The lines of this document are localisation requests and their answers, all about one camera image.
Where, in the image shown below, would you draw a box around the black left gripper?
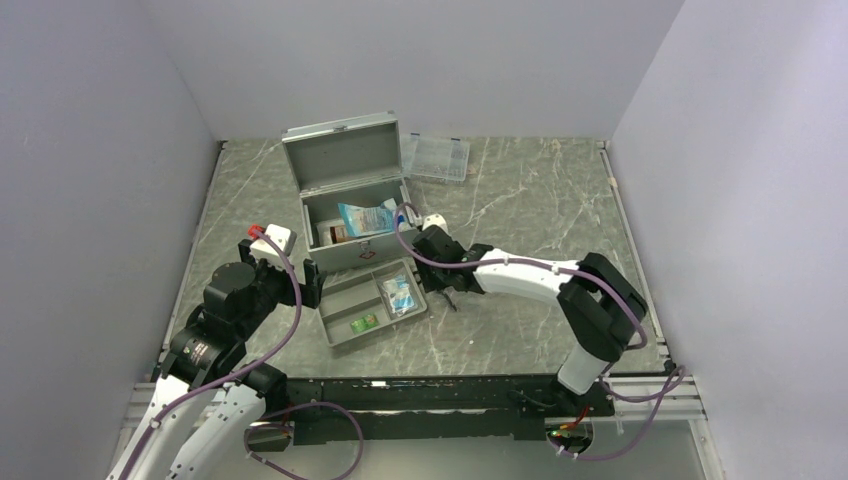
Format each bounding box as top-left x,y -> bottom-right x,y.
237,239 -> 326,338

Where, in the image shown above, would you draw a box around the white blue bandage roll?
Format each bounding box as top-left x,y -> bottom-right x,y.
380,198 -> 405,231

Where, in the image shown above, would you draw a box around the black handled scissors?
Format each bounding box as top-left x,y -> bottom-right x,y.
440,290 -> 458,312

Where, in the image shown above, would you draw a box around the white gauze packet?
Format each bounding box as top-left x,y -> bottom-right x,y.
315,219 -> 345,247

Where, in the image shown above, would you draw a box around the brown bottle orange cap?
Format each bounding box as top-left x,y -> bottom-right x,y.
329,224 -> 351,244

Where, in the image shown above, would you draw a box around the green wind oil box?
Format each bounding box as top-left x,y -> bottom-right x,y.
350,313 -> 380,335

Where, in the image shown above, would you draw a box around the alcohol wipes zip bag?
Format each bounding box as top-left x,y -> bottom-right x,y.
382,274 -> 417,317

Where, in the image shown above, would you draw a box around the blue white mask pack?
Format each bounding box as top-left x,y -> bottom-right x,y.
337,199 -> 397,238

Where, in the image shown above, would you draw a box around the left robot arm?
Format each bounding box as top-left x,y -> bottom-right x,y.
109,231 -> 326,479

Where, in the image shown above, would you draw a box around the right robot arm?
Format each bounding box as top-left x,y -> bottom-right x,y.
410,225 -> 648,415

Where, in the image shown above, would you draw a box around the grey metal medicine case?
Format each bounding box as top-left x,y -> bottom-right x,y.
281,111 -> 410,272

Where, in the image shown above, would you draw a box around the grey plastic divided tray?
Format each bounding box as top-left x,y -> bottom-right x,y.
318,259 -> 428,348

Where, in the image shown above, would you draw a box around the clear plastic pill organizer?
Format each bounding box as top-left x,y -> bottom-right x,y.
400,133 -> 470,184

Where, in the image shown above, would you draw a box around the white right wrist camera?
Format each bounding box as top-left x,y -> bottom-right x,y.
422,213 -> 449,233

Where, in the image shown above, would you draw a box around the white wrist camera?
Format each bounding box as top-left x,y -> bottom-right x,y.
422,213 -> 449,233
248,224 -> 297,270

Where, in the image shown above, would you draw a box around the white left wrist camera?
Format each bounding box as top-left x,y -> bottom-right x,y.
248,224 -> 297,270

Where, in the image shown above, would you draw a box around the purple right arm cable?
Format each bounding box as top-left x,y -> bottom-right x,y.
393,201 -> 687,464

